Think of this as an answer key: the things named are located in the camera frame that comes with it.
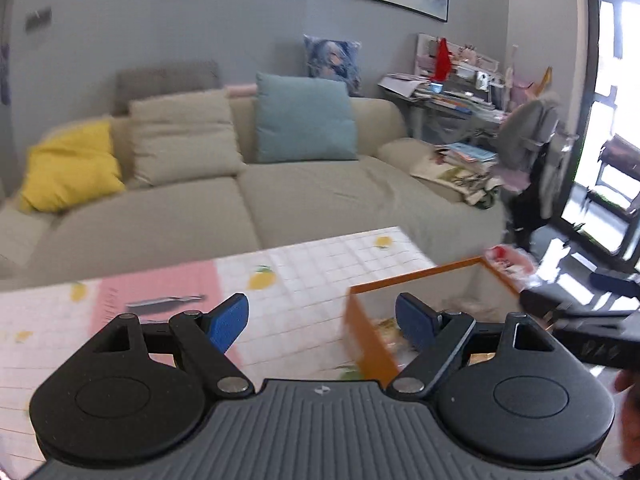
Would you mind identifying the person's right hand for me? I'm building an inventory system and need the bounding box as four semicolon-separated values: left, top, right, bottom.
614;367;640;461

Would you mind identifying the pink and white checked tablecloth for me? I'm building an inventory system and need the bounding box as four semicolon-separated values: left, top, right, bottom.
0;226;438;476

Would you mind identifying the dark outdoor chair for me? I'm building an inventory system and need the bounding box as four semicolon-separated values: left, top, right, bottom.
582;132;640;256

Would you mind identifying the stack of books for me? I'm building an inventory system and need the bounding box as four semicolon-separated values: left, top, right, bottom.
435;142;498;166

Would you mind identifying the beige sofa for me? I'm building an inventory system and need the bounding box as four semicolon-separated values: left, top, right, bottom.
0;95;508;291

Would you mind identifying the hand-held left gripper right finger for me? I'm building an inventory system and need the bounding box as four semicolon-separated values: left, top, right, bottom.
389;293;563;396

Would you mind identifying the yellow pillow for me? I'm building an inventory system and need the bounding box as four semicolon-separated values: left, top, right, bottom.
17;120;126;213

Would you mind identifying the orange cardboard box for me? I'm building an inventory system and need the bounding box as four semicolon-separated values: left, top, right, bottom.
341;256;538;381

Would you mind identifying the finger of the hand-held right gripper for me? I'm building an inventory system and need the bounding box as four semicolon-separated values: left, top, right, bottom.
519;287;638;322
589;269;640;295

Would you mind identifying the wall switch panel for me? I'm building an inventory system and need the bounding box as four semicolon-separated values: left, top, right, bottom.
25;6;53;29

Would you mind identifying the black jacket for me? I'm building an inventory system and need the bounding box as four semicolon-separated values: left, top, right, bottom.
502;160;551;248

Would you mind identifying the beige pillow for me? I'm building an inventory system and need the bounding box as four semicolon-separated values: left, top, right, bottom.
127;88;248;188

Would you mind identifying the white and yellow chips packet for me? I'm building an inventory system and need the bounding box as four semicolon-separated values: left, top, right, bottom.
375;316;417;356

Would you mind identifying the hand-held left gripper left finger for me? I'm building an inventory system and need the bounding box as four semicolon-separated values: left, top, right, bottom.
82;293;253;396

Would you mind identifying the anime print pillow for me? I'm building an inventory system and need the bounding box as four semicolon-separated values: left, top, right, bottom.
303;34;363;97

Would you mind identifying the glass sliding door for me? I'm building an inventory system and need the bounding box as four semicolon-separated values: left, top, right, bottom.
557;0;640;273

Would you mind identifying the grey office chair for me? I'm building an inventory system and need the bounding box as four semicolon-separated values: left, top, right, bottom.
492;92;561;191

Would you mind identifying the light blue pillow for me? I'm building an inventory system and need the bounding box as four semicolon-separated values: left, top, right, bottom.
254;71;360;163

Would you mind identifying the grey pillow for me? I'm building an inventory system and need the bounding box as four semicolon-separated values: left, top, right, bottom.
114;60;221;116

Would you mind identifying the red and white plastic bag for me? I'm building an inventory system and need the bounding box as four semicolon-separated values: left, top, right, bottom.
481;244;540;288

